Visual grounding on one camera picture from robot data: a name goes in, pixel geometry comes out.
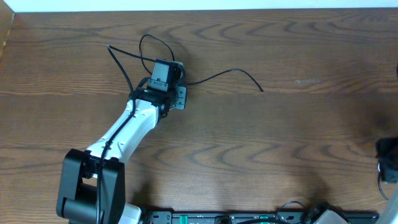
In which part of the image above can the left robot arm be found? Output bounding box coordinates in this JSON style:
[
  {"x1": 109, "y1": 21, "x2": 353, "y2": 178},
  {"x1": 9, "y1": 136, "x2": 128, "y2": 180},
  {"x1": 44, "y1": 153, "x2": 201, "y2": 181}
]
[{"x1": 56, "y1": 59, "x2": 187, "y2": 223}]

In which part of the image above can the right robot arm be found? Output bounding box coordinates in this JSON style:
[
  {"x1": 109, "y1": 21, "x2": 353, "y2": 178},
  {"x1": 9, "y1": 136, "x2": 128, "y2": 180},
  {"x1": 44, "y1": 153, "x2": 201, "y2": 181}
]
[{"x1": 303, "y1": 137, "x2": 397, "y2": 224}]

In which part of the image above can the cardboard panel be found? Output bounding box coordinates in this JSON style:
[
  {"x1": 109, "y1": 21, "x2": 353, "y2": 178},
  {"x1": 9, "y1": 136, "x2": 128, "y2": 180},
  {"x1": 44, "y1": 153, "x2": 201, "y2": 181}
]
[{"x1": 0, "y1": 0, "x2": 15, "y2": 57}]

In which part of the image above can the left camera cable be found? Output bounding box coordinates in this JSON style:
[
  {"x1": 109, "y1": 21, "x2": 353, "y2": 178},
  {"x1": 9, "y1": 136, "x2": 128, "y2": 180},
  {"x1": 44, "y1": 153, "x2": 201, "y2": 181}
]
[{"x1": 96, "y1": 44, "x2": 158, "y2": 224}]

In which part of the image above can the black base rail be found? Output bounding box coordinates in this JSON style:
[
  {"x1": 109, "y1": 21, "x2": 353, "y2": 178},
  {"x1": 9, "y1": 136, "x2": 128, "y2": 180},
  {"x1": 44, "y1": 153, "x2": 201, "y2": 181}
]
[{"x1": 139, "y1": 201, "x2": 380, "y2": 224}]

